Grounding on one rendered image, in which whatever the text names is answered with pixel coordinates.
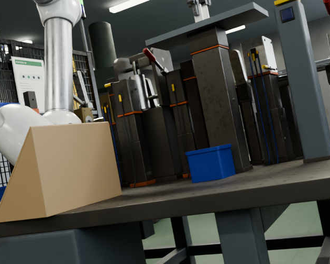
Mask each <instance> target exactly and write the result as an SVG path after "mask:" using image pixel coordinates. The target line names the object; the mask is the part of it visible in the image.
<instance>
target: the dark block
mask: <svg viewBox="0 0 330 264"><path fill-rule="evenodd" d="M106 82H107V84H109V83H112V82H116V78H115V77H114V78H111V79H108V80H106ZM108 93H109V96H110V97H111V100H112V106H113V111H114V116H115V122H116V128H117V133H118V139H119V144H120V150H121V153H122V159H123V165H124V170H125V176H126V181H127V184H126V187H128V186H130V184H131V180H130V175H129V170H128V164H127V158H126V153H125V147H124V144H125V138H124V133H123V128H122V122H121V118H120V117H118V116H117V115H118V112H117V107H116V102H115V96H114V90H113V86H109V87H108Z"/></svg>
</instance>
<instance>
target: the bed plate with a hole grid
mask: <svg viewBox="0 0 330 264"><path fill-rule="evenodd" d="M303 159H304V155H302V156H298V157H296V158H295V159H292V160H290V161H287V162H281V163H279V164H271V165H265V164H264V163H263V164H256V165H252V166H253V169H251V170H248V171H246V172H242V173H236V174H235V175H232V176H230V177H227V178H224V179H218V180H211V181H204V182H197V183H192V179H191V177H189V178H181V179H177V180H172V181H164V182H158V183H154V184H150V185H146V186H139V187H135V188H130V187H129V186H128V187H121V190H122V195H120V196H117V197H113V198H111V199H107V200H104V201H100V202H97V203H93V204H90V205H87V206H83V207H79V208H76V209H73V210H70V211H67V212H63V213H60V214H57V215H53V216H49V217H44V218H35V219H26V220H20V221H11V222H2V223H0V237H8V236H18V235H27V234H35V233H44V232H53V231H59V230H67V229H77V228H86V227H94V226H103V225H113V224H121V223H130V222H139V221H148V220H153V219H163V218H172V217H180V216H189V215H199V214H207V213H216V212H225V211H234V210H243V209H248V208H258V207H266V206H275V205H284V204H293V203H302V202H311V201H320V200H329V199H330V159H329V160H322V161H316V162H308V163H303Z"/></svg>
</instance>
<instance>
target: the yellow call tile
mask: <svg viewBox="0 0 330 264"><path fill-rule="evenodd" d="M293 1H299V2H301V1H300V0H277V1H274V4H275V5H276V6H277V7H279V6H282V5H284V4H287V3H290V2H293Z"/></svg>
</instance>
